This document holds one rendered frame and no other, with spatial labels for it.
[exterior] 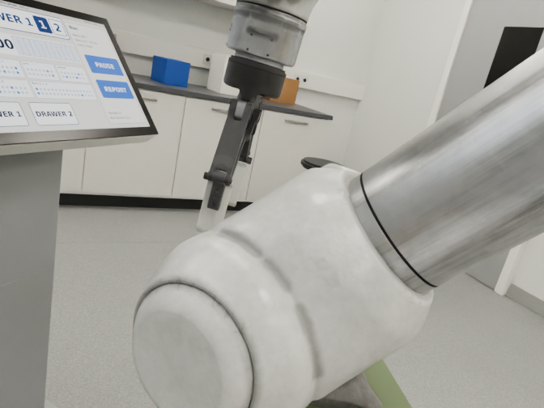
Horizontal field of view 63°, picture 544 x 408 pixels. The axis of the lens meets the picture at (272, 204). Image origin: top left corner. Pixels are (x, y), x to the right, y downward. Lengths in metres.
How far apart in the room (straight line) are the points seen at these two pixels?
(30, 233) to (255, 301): 0.86
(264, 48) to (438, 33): 3.77
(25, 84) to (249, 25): 0.52
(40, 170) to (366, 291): 0.86
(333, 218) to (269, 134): 3.23
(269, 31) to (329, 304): 0.34
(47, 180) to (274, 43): 0.68
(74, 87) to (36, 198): 0.25
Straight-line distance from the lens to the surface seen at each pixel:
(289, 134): 3.60
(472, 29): 4.00
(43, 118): 0.92
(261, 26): 0.54
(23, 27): 1.03
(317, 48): 4.46
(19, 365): 1.26
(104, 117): 1.02
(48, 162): 1.06
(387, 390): 0.67
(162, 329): 0.31
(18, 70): 0.95
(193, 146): 3.30
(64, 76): 1.01
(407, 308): 0.31
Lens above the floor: 1.17
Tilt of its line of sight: 17 degrees down
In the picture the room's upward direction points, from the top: 13 degrees clockwise
